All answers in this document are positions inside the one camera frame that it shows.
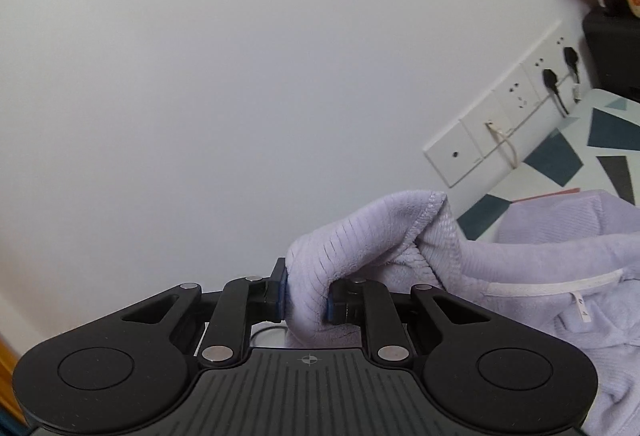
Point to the small white plug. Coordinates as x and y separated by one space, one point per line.
576 92

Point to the pink sheet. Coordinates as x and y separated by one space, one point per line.
560 192

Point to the lavender fleece garment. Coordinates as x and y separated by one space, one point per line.
540 256

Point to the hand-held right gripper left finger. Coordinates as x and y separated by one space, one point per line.
280 292

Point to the black box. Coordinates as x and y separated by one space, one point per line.
612 51

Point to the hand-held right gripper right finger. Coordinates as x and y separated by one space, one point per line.
331 311

